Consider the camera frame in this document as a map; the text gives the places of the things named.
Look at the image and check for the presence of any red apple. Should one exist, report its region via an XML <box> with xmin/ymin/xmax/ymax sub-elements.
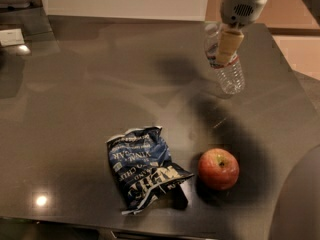
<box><xmin>198</xmin><ymin>148</ymin><xmax>240</xmax><ymax>191</ymax></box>

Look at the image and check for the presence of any blue crumpled chip bag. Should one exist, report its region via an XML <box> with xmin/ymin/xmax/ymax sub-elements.
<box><xmin>106</xmin><ymin>126</ymin><xmax>194</xmax><ymax>215</ymax></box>

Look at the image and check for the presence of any clear plastic water bottle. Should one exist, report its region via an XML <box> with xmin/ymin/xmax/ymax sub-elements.
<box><xmin>204</xmin><ymin>22</ymin><xmax>245</xmax><ymax>95</ymax></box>

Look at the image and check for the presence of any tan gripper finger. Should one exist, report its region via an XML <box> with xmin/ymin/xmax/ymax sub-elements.
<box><xmin>216</xmin><ymin>25</ymin><xmax>244</xmax><ymax>65</ymax></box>

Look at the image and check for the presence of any white card on left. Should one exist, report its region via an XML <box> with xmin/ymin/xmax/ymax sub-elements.
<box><xmin>0</xmin><ymin>29</ymin><xmax>24</xmax><ymax>47</ymax></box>

